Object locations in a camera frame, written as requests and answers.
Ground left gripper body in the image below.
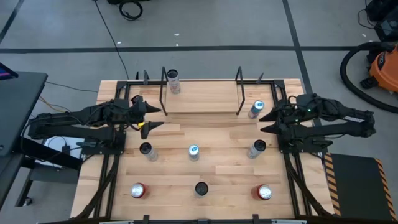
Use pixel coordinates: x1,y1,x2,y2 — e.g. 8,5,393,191
118,95,147,125

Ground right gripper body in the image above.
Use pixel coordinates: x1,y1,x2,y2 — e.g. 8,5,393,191
276,97,312,142

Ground blue Red Bull can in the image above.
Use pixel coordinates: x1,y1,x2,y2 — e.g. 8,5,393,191
248,100,265,119
187,144,200,162

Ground Celsius Peach Vibe can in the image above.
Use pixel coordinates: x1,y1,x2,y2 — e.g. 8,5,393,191
139,142,159,162
166,68,182,95

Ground red soda can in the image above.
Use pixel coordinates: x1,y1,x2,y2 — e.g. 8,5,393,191
251,184,274,201
129,182,149,199

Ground orange shop vacuum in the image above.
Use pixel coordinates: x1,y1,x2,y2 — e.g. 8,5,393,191
360,43,398,94
339,41,398,114

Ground black mat hazard stripes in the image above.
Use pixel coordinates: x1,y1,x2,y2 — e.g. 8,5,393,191
323,152,398,222

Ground black floor equipment box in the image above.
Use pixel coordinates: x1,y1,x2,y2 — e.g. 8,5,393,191
107,0,152,5

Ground black desk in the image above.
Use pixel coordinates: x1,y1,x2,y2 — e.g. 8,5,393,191
0,71,83,209

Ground blue lit screen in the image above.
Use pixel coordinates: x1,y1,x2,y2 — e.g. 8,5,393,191
0,62,19,81

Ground black aluminium table frame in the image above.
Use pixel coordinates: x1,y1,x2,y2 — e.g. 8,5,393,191
71,70,335,224

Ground wooden shelf black metal frame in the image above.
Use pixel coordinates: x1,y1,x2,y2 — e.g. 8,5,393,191
159,66,246,116

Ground thin black floor cable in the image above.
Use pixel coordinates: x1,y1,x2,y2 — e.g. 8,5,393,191
45,81,99,93

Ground long black floor cable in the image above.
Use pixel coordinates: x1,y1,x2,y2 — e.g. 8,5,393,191
93,0,130,80

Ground yellow floor cable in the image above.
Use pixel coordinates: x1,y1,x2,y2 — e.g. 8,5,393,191
39,95,71,113

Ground coiled black cable loop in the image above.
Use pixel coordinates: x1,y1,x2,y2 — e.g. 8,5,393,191
119,1,144,21

